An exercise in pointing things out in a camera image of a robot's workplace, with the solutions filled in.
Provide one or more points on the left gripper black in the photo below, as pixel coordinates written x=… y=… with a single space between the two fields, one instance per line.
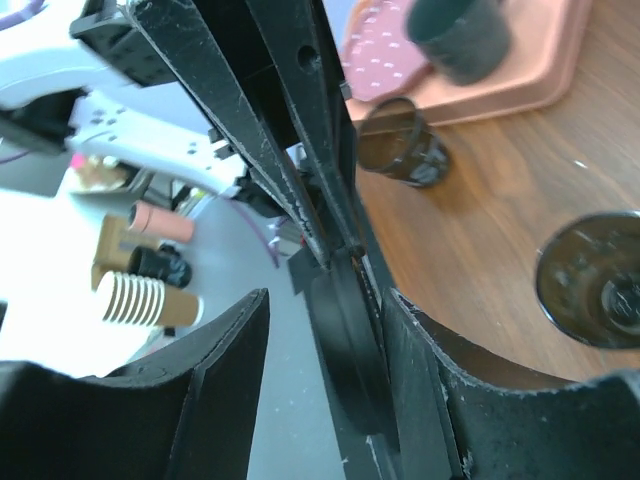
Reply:
x=179 y=34

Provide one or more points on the pink dotted plate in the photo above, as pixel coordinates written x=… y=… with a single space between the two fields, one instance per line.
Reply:
x=378 y=59

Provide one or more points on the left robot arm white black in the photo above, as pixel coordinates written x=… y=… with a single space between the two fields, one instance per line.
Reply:
x=57 y=95

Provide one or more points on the pink cylinder tube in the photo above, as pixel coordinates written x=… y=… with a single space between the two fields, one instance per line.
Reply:
x=155 y=221

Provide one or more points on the stack of paper cups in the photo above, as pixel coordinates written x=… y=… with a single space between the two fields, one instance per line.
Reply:
x=126 y=299

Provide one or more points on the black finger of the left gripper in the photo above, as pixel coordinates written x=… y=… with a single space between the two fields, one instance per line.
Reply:
x=298 y=37

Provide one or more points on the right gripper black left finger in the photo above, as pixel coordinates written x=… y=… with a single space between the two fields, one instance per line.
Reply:
x=186 y=411

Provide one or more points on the black cup in background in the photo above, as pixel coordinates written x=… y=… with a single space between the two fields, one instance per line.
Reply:
x=165 y=264

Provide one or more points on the brown cardboard box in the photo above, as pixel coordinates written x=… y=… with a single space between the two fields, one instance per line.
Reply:
x=115 y=245

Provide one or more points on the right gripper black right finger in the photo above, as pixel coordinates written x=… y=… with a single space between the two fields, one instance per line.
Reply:
x=463 y=412

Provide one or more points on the salmon pink plastic tray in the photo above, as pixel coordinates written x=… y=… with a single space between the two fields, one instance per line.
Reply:
x=537 y=71

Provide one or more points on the dark translucent plastic cup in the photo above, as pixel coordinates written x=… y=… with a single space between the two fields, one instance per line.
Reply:
x=395 y=141

